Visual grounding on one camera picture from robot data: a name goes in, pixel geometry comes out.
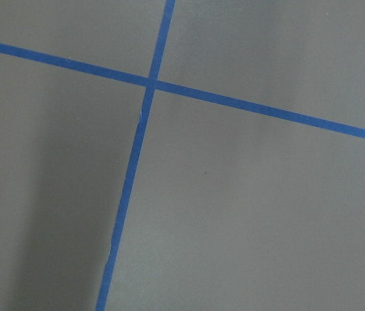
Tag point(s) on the brown paper table cover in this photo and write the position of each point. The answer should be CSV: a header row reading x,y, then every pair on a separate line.
x,y
182,155

